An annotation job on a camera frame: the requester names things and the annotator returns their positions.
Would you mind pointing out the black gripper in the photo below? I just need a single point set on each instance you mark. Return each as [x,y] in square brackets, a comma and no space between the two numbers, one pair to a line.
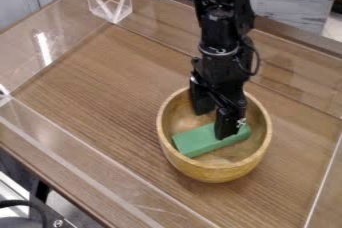
[217,82]

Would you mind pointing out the brown wooden bowl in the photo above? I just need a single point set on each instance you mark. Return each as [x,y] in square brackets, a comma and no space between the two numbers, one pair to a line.
[228,163]

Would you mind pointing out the clear acrylic tray walls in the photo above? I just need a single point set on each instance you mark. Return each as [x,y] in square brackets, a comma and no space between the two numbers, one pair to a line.
[88,83]

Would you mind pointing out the green rectangular block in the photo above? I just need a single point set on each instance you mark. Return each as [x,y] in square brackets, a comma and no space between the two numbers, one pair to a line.
[198,141]

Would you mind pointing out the black table leg bracket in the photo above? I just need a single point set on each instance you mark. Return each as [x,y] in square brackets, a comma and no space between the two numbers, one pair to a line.
[56,220]

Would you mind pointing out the clear acrylic corner bracket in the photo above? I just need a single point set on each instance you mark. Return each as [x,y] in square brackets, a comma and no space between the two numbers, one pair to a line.
[113,11]

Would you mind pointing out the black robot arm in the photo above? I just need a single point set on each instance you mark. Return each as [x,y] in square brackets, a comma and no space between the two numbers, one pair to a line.
[225,21]

